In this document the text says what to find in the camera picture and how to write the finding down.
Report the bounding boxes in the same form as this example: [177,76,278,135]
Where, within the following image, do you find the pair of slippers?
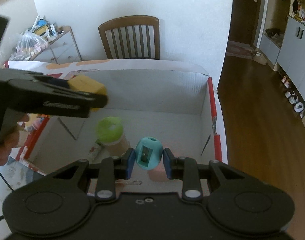
[253,51,268,65]

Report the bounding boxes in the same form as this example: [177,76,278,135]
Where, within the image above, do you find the clear plastic bag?
[11,31,49,61]

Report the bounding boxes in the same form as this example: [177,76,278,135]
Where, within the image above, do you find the red cardboard box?
[4,60,228,198]

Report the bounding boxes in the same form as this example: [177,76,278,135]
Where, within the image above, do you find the wooden chair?
[98,15,160,60]

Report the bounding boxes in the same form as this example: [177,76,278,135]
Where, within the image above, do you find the teal pencil sharpener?
[135,137,163,170]

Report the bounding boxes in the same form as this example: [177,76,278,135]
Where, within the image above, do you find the blue patterned tablecloth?
[0,155,46,200]

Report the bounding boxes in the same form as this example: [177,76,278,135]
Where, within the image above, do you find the yellow box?
[67,75,108,113]

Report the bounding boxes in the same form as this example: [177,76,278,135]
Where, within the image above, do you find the dark brown door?
[228,0,263,48]

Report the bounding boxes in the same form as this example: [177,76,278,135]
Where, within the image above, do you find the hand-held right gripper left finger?
[52,148,135,202]

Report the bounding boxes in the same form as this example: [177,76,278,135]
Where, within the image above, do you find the pile of toiletries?
[30,15,65,42]

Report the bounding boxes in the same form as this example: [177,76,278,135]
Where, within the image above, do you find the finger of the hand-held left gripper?
[0,69,69,88]
[7,80,108,108]

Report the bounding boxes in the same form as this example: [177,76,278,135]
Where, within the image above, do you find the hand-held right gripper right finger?
[163,148,245,202]

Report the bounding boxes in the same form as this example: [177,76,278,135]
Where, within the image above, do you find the jar with green lid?
[96,117,131,157]

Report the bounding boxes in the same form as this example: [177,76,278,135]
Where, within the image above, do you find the small white drawer cabinet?
[30,26,82,64]

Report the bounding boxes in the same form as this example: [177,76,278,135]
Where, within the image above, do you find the person's left hand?
[0,127,21,167]

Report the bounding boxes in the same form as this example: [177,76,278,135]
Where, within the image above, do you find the white cupboard wall unit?
[258,0,305,120]

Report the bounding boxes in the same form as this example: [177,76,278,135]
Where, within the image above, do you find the patterned doormat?
[226,41,257,60]

